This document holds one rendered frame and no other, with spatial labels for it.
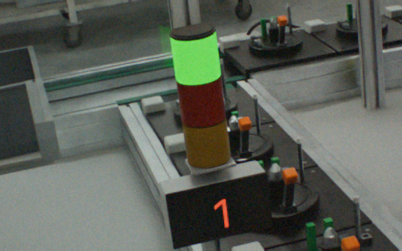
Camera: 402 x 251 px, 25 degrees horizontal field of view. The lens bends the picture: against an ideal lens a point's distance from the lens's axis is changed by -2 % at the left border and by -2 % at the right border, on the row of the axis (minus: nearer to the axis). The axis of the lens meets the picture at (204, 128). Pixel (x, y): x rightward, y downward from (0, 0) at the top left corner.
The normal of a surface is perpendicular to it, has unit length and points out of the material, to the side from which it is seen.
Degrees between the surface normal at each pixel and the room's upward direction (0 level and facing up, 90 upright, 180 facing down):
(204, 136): 90
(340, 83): 90
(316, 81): 90
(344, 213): 0
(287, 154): 0
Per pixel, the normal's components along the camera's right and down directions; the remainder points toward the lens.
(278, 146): -0.12, -0.92
